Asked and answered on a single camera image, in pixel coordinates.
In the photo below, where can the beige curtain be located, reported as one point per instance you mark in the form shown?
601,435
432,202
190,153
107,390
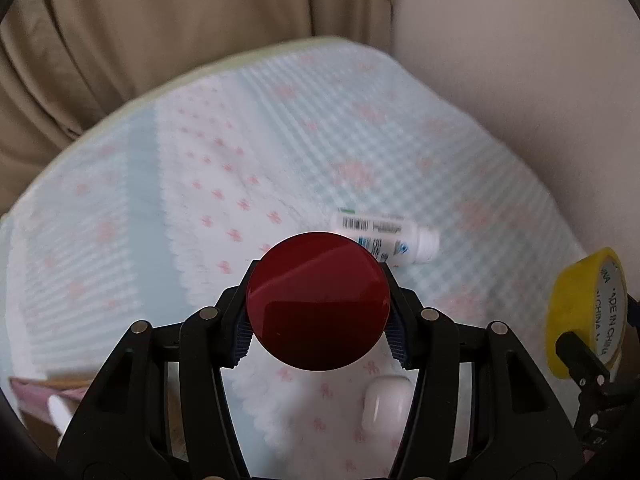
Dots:
67,64

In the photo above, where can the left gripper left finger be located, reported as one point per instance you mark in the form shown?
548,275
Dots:
157,409

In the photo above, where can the checkered floral bed sheet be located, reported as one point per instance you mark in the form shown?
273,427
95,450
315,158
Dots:
176,198

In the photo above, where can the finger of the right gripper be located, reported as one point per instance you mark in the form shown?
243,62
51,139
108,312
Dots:
583,366

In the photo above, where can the brown cardboard box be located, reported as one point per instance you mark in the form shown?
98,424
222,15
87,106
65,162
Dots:
46,407

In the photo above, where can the red lidded jar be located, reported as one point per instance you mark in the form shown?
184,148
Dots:
318,301

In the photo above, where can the yellow tape roll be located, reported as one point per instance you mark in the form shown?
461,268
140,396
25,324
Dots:
590,299

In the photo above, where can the white earbuds case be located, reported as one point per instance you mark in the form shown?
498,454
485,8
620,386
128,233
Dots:
386,405

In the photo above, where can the white pill bottle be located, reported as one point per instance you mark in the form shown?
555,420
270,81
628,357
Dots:
395,241

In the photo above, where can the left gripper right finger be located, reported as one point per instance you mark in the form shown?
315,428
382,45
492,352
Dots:
481,408

